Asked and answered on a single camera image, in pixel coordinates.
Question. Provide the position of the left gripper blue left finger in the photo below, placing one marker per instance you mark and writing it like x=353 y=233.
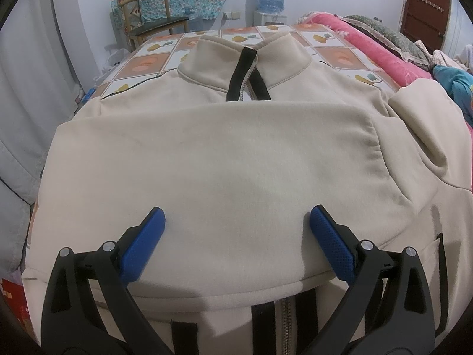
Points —
x=71 y=323

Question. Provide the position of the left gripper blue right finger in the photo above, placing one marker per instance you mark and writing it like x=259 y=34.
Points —
x=387 y=308

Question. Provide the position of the cream zip-up jacket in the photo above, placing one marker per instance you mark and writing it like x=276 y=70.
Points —
x=237 y=145

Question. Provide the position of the pink floral blanket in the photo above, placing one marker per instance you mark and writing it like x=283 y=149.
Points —
x=402 y=72

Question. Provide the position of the teal blue garment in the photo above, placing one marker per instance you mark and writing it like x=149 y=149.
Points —
x=458 y=85

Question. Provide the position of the white plastic bag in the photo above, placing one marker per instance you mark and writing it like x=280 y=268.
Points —
x=113 y=60

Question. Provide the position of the patterned checkered bed sheet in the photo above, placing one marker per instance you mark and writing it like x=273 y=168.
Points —
x=164 y=53

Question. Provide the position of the grey-green quilt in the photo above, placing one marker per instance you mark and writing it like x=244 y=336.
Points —
x=394 y=41

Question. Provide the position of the wooden chair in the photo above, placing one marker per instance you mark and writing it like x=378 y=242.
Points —
x=144 y=18

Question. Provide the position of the brown wooden door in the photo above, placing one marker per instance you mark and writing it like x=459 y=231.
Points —
x=426 y=20

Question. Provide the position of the white water dispenser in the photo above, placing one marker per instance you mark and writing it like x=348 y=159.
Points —
x=264 y=19

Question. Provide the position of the wall power socket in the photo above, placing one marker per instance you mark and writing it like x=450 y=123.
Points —
x=232 y=15

